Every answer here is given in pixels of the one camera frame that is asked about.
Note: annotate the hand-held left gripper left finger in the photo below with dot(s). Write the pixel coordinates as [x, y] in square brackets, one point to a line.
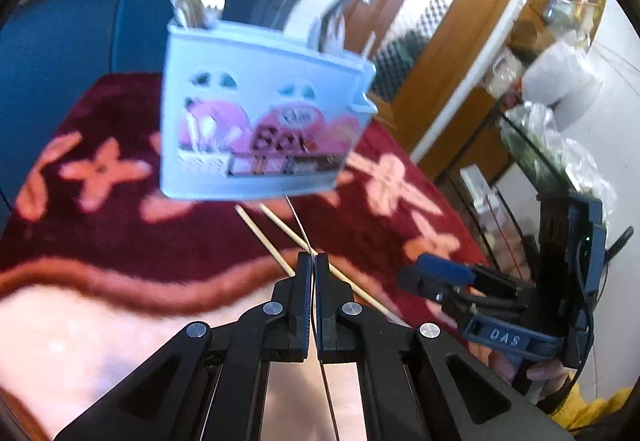
[302, 311]

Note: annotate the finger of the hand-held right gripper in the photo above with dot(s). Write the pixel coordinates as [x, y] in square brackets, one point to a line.
[425, 283]
[447, 268]

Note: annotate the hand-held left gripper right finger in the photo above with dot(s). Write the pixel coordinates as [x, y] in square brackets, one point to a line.
[324, 311]

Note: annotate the thin metal chopstick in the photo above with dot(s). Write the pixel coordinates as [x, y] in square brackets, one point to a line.
[300, 231]

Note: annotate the light blue utensil box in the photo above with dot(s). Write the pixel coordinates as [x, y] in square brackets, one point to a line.
[250, 71]

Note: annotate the metal fork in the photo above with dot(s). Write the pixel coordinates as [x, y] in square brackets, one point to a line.
[211, 1]
[327, 28]

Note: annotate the person's right forearm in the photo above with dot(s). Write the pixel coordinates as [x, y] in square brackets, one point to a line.
[600, 411]

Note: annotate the person's right hand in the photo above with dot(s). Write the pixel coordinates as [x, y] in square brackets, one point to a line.
[550, 376]

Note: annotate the wooden chopstick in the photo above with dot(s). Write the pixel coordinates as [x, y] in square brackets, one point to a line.
[265, 241]
[320, 253]

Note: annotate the white box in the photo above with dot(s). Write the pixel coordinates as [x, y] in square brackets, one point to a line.
[477, 191]

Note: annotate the clear bag of greens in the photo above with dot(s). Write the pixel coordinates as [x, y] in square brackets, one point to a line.
[555, 151]

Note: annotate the white plastic bag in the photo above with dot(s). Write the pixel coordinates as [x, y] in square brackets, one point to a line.
[560, 73]

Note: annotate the red floral blanket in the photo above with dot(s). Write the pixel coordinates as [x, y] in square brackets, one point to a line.
[100, 231]

